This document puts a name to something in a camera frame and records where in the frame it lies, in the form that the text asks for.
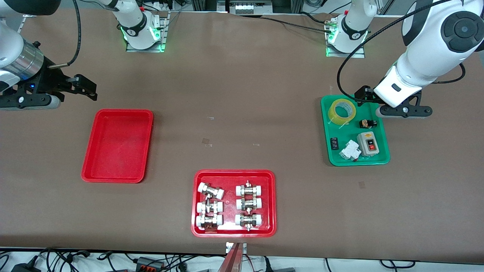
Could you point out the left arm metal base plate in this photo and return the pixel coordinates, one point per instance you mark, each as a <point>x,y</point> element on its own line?
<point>359,55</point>

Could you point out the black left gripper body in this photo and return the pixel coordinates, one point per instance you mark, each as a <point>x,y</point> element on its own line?
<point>363,94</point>

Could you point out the yellow tape roll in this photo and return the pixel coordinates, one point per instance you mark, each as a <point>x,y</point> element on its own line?
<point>334,113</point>

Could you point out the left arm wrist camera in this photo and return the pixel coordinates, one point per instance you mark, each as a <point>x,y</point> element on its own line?
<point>404,111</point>

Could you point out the empty red plastic tray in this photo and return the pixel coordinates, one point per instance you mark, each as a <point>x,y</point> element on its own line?
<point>117,147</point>

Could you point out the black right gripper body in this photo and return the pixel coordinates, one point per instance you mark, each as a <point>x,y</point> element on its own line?
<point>51,80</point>

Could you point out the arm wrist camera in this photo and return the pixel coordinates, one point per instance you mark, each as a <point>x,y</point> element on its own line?
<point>30,101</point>
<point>404,111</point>

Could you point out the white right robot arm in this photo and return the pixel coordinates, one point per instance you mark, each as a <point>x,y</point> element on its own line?
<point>7,41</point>

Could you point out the red metal bar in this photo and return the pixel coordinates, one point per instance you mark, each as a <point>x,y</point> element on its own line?
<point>232,260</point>

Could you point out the small silver bracket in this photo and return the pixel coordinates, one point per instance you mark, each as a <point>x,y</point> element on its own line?
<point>228,247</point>

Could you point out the red tray with fittings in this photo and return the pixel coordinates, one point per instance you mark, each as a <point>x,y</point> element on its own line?
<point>230,226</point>

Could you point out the white circuit breaker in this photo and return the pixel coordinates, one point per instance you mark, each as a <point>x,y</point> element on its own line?
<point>349,150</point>

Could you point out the black power adapter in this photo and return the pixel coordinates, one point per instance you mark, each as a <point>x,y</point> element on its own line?
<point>24,267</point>

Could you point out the green plastic tray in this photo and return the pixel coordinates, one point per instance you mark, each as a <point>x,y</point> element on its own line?
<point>349,134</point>

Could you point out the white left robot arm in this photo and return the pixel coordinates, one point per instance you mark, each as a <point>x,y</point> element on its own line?
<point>427,45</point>

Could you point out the small black terminal block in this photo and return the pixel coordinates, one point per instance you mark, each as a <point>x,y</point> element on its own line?
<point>334,143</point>

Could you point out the grey switch box red button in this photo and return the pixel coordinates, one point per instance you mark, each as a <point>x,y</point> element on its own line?
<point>365,145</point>

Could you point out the small black brass knob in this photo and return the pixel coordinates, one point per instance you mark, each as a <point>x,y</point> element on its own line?
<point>365,123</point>

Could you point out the grey socket strip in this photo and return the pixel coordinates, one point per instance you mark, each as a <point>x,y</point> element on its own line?
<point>249,7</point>

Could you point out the black orange connector box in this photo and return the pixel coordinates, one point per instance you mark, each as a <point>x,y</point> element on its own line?
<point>149,263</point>

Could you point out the white metal pipe fitting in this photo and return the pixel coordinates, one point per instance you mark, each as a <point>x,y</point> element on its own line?
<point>209,220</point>
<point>210,190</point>
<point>210,207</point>
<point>248,204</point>
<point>248,220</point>
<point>248,190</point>

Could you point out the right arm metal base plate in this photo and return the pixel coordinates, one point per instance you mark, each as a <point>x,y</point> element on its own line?
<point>165,34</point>

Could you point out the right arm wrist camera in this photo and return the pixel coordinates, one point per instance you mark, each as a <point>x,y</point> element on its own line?
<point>30,101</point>

